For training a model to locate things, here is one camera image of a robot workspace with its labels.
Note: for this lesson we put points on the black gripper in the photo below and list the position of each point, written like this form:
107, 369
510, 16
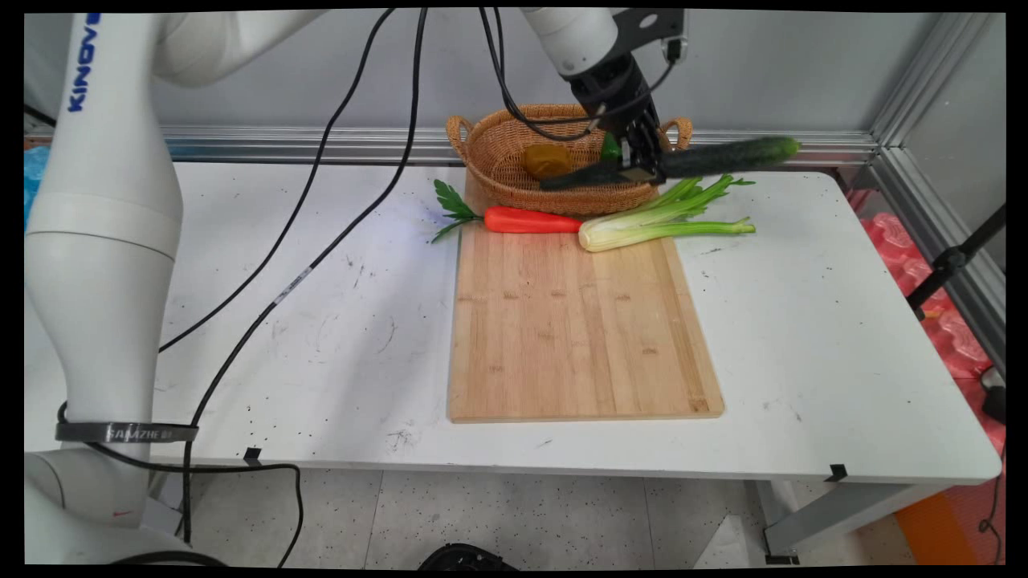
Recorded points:
618, 92

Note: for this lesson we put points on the dark green cucumber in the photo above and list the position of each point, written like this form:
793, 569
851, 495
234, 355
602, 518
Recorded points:
723, 156

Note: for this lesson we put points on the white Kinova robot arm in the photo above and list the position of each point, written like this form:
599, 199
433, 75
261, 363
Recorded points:
104, 265

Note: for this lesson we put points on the green pepper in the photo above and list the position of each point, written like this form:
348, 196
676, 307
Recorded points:
610, 148

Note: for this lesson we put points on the pale green celery stalk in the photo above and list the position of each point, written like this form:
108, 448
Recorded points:
618, 232

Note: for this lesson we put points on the brown potato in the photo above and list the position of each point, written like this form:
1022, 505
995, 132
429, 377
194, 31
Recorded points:
548, 160

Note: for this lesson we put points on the orange carrot with leaves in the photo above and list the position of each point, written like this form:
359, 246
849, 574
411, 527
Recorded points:
530, 220

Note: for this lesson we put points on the woven wicker basket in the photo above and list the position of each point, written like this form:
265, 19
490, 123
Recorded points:
498, 160

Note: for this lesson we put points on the bamboo cutting board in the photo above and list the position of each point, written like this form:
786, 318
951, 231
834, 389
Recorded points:
578, 321

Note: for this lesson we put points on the black tripod stand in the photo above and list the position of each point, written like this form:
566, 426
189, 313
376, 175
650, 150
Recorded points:
952, 258

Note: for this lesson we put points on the red bubble wrap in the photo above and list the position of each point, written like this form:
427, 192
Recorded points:
956, 345

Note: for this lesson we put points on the black tape piece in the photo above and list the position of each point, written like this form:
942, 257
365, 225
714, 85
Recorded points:
253, 454
838, 473

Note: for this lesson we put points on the grey metal table leg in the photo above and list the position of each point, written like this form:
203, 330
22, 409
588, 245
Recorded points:
843, 514

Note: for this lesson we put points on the small black device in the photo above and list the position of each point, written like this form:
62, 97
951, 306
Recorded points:
994, 404

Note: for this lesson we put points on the round black object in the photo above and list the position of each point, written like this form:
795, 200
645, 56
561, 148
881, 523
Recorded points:
466, 558

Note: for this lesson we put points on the orange mat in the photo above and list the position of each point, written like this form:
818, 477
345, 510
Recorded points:
932, 530

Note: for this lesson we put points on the blue plastic sheet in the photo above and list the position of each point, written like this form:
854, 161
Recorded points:
35, 185

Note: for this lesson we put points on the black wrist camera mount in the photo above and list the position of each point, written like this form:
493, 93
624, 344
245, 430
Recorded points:
658, 24

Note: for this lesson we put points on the aluminium frame post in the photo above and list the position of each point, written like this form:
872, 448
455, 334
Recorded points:
923, 76

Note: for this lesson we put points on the aluminium frame rail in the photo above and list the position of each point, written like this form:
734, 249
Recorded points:
940, 233

